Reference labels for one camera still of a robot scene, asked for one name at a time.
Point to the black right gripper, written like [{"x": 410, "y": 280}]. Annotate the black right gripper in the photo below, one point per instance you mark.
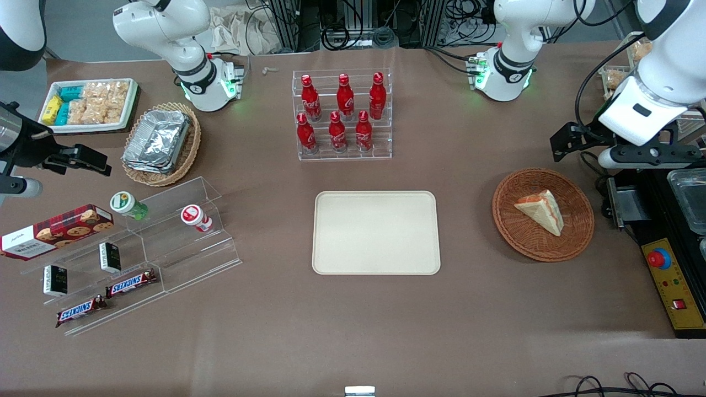
[{"x": 31, "y": 149}]

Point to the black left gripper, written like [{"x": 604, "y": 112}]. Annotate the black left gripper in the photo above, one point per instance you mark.
[{"x": 591, "y": 138}]

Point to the triangle sandwich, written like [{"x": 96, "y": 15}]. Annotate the triangle sandwich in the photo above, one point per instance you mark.
[{"x": 543, "y": 212}]

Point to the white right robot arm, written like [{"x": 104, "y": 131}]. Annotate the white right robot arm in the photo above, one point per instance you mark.
[{"x": 171, "y": 27}]

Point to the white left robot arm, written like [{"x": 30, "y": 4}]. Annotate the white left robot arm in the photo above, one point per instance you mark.
[{"x": 662, "y": 71}]

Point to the white snack tray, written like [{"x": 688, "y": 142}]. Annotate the white snack tray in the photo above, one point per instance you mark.
[{"x": 83, "y": 129}]

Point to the light oval wicker basket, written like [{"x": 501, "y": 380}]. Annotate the light oval wicker basket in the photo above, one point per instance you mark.
[{"x": 185, "y": 161}]

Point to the brown round wicker basket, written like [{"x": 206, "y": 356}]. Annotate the brown round wicker basket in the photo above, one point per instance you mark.
[{"x": 524, "y": 237}]

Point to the cream rectangular tray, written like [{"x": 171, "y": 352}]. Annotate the cream rectangular tray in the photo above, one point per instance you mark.
[{"x": 375, "y": 231}]

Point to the rice cracker packet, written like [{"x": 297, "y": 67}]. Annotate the rice cracker packet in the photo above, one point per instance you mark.
[
  {"x": 107, "y": 112},
  {"x": 78, "y": 112},
  {"x": 96, "y": 90},
  {"x": 118, "y": 91}
]

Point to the teal snack packet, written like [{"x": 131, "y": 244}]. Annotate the teal snack packet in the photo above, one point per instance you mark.
[
  {"x": 70, "y": 93},
  {"x": 62, "y": 114}
]

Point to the yellow snack packet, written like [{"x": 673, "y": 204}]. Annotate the yellow snack packet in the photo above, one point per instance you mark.
[{"x": 51, "y": 110}]

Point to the green capped drink bottle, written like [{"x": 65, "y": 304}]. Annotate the green capped drink bottle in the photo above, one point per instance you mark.
[{"x": 124, "y": 202}]

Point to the stacked aluminium foil trays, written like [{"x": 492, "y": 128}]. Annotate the stacked aluminium foil trays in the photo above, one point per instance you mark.
[{"x": 157, "y": 138}]

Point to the red tartan cookie box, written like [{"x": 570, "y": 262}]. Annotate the red tartan cookie box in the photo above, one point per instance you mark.
[{"x": 55, "y": 231}]

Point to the clear plastic container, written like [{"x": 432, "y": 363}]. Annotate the clear plastic container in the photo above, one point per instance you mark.
[{"x": 689, "y": 198}]

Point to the small black white box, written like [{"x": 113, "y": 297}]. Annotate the small black white box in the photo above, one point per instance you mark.
[
  {"x": 55, "y": 281},
  {"x": 110, "y": 257}
]

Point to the red capped drink bottle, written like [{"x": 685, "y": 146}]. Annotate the red capped drink bottle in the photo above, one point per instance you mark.
[{"x": 192, "y": 215}]

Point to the red emergency stop button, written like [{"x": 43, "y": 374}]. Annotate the red emergency stop button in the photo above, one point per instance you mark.
[{"x": 659, "y": 259}]

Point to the snickers chocolate bar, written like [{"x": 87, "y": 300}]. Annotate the snickers chocolate bar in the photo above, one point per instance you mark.
[
  {"x": 131, "y": 283},
  {"x": 81, "y": 311}
]

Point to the clear acrylic step shelf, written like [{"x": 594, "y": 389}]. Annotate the clear acrylic step shelf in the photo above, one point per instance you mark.
[{"x": 187, "y": 264}]

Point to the black yellow control box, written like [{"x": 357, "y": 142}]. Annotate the black yellow control box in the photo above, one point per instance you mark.
[{"x": 675, "y": 292}]

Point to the beige cloth bag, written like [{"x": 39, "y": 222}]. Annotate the beige cloth bag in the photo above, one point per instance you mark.
[{"x": 242, "y": 30}]

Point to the small beige object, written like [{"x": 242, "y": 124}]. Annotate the small beige object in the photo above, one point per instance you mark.
[{"x": 270, "y": 70}]

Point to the red cola bottle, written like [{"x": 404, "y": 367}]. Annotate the red cola bottle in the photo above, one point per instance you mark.
[
  {"x": 337, "y": 133},
  {"x": 345, "y": 97},
  {"x": 377, "y": 96},
  {"x": 305, "y": 134},
  {"x": 363, "y": 132},
  {"x": 310, "y": 99}
]

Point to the clear acrylic bottle rack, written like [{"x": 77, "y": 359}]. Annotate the clear acrylic bottle rack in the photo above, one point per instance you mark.
[{"x": 381, "y": 154}]

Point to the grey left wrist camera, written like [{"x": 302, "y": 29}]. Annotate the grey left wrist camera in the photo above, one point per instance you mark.
[{"x": 634, "y": 157}]

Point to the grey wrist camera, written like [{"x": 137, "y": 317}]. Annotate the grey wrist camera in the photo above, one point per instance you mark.
[
  {"x": 634, "y": 157},
  {"x": 25, "y": 187}
]

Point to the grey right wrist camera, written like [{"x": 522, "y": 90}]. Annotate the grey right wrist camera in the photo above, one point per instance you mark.
[{"x": 25, "y": 187}]

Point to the grey metal bracket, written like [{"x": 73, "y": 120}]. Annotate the grey metal bracket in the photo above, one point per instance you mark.
[{"x": 629, "y": 205}]

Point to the aluminium frame rack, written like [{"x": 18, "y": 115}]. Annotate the aluminium frame rack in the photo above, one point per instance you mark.
[{"x": 287, "y": 22}]

